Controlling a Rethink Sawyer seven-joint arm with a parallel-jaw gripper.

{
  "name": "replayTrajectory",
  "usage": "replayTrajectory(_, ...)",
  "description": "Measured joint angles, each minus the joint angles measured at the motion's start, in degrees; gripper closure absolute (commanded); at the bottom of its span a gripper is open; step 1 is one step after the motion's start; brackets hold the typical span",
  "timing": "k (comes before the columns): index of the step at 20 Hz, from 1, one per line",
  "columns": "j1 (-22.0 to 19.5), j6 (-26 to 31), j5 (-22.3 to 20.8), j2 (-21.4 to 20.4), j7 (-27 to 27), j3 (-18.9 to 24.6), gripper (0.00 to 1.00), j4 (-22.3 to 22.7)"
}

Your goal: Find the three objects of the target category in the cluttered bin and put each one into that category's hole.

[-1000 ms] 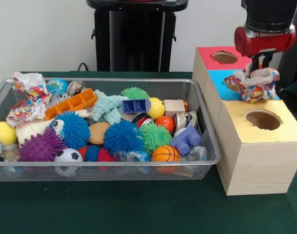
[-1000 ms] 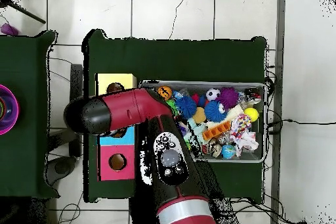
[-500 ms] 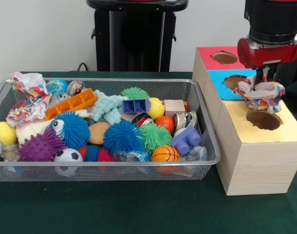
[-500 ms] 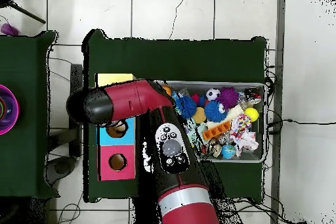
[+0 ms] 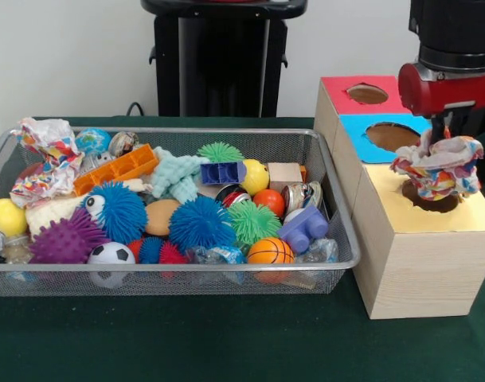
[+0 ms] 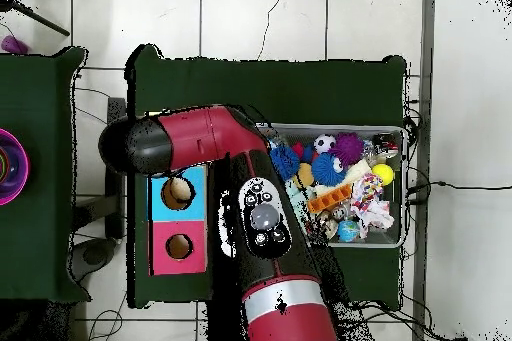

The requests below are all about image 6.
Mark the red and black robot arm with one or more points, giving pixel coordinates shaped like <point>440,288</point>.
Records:
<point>200,141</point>

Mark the wooden box with three holes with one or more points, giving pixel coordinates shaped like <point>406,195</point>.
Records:
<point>160,253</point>

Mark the blue puffer ball with eye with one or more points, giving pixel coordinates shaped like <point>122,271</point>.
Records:
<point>326,171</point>

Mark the black and white soccer ball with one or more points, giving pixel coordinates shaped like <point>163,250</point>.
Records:
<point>324,143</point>

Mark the long orange building block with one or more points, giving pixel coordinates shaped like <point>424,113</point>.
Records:
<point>330,199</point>

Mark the dark green table cloth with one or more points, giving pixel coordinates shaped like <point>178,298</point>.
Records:
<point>280,93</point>
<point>40,97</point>

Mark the purple spiky ball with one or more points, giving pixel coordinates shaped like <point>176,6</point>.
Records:
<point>347,149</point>

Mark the crumpled colourful spotted paper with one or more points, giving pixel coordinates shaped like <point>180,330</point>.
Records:
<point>372,205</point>

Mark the purple and pink bowl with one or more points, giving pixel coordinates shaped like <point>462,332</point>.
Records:
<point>20,181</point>

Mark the black tripod leg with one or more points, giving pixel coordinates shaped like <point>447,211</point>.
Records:
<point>40,21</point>

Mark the small purple object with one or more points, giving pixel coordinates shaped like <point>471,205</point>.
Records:
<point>14,45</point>

